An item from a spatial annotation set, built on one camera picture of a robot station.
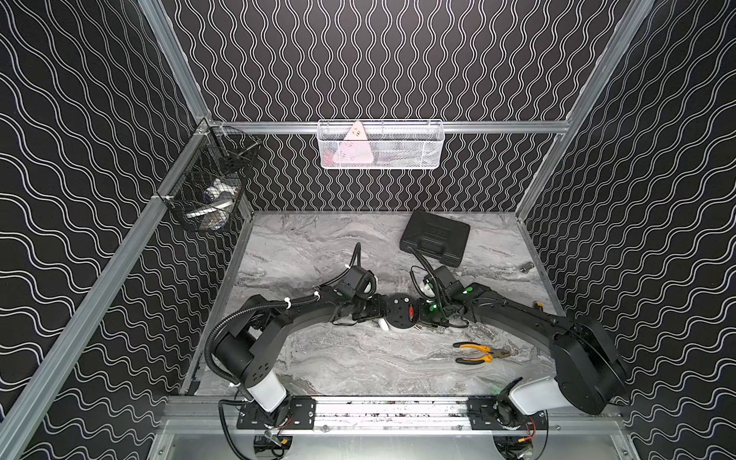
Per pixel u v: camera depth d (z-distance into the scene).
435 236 1.06
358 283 0.72
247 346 0.46
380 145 1.31
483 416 0.73
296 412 0.75
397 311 0.88
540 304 0.94
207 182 0.92
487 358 0.82
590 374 0.43
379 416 0.76
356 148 0.90
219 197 0.86
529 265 1.01
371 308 0.79
